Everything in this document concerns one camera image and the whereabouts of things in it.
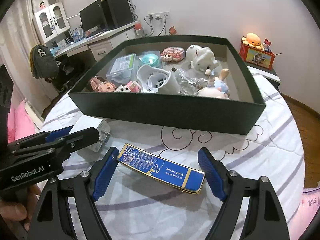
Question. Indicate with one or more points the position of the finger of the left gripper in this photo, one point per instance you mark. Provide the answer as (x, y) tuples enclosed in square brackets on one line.
[(73, 141), (39, 138)]

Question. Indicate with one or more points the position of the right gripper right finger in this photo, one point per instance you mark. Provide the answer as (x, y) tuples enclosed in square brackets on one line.
[(264, 218)]

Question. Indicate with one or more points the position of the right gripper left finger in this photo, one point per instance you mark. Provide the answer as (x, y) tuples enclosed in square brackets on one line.
[(52, 217)]

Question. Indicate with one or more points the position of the blue gold rectangular box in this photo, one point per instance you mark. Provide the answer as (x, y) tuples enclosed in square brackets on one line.
[(186, 179)]

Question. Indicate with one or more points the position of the teal brush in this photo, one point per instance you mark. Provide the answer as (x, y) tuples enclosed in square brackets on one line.
[(151, 58)]

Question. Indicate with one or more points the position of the pig figurine blue dress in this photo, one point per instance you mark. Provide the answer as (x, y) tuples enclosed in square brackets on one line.
[(216, 86)]

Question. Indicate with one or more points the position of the rose gold metal cup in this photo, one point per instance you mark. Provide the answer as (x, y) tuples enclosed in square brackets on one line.
[(94, 82)]

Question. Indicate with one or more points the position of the left hand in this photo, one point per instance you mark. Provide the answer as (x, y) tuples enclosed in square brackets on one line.
[(18, 212)]

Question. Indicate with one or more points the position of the pink blanket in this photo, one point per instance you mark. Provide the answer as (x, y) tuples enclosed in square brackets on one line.
[(306, 211)]

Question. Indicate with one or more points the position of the black office chair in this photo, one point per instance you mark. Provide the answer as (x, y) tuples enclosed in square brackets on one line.
[(61, 74)]

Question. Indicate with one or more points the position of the pink pixel pig toy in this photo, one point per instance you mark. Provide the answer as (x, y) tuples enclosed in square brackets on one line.
[(130, 87)]

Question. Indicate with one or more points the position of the clear plastic parts box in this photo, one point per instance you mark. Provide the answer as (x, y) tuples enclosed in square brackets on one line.
[(123, 70)]

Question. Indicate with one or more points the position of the dark green cardboard box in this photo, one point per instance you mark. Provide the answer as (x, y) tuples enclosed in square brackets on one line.
[(234, 116)]

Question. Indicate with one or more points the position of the white desk with drawers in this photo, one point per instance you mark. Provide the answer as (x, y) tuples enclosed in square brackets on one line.
[(100, 44)]

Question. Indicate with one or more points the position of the white round speaker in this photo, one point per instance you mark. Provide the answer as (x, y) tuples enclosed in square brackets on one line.
[(157, 80)]

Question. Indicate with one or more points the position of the white glass door cabinet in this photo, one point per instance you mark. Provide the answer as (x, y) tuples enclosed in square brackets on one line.
[(51, 22)]

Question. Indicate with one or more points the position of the black computer monitor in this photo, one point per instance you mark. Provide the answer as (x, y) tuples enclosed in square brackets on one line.
[(92, 16)]

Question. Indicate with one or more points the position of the orange cap water bottle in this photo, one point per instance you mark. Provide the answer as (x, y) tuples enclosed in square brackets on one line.
[(139, 30)]

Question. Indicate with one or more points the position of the clear glass bottle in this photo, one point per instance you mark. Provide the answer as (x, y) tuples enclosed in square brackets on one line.
[(188, 86)]

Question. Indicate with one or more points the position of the black white low cabinet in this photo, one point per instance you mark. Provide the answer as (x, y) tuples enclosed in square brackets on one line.
[(269, 74)]

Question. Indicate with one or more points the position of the black computer tower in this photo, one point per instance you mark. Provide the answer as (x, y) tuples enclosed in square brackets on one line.
[(116, 12)]

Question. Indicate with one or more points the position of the red toy storage box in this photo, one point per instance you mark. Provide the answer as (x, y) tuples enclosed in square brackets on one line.
[(257, 57)]

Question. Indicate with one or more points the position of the white elephant figurine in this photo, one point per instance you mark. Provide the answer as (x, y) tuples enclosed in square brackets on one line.
[(201, 59)]

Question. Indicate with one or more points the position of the orange octopus plush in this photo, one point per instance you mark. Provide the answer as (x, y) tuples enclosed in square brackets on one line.
[(252, 40)]

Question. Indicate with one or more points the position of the white wall power strip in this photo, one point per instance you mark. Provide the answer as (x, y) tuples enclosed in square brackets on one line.
[(160, 15)]

